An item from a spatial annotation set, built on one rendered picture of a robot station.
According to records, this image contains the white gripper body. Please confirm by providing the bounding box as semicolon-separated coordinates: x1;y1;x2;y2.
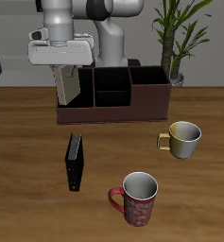
27;32;95;67

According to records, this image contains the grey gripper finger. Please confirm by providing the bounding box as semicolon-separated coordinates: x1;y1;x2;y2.
50;64;66;71
65;64;76;78

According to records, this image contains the yellow book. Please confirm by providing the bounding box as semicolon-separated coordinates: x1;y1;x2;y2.
53;65;81;106

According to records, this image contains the dark brown desk caddy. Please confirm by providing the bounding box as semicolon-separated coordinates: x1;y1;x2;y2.
56;65;173;126

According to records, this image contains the black book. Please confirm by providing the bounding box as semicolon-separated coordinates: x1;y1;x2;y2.
64;132;85;193

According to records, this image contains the green pot plant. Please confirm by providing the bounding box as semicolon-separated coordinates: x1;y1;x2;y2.
151;0;215;88

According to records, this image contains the yellow and white mug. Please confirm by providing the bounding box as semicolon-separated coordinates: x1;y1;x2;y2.
157;121;202;160

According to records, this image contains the red patterned mug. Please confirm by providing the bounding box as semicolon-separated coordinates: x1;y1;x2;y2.
108;171;159;228

